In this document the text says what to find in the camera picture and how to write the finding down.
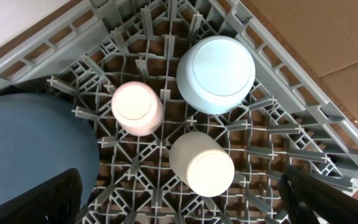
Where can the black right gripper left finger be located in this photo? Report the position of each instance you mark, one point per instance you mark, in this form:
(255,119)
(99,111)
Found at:
(57,200)

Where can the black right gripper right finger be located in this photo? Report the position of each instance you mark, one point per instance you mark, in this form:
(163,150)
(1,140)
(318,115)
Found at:
(305,197)

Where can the dark blue plate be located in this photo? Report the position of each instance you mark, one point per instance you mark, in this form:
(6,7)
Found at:
(40,137)

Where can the white cup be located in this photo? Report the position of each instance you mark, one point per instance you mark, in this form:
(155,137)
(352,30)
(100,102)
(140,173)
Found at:
(202,164)

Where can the pink cup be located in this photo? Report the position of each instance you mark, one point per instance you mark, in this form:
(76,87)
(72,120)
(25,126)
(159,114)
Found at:
(137,108)

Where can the light blue bowl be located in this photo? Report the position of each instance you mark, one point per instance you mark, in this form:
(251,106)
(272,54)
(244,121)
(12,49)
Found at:
(215,75)

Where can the grey dishwasher rack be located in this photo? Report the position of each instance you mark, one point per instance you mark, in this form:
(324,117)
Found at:
(285,120)

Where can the brown cardboard wall panel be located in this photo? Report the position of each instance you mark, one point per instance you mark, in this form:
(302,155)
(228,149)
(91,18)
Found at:
(312,48)

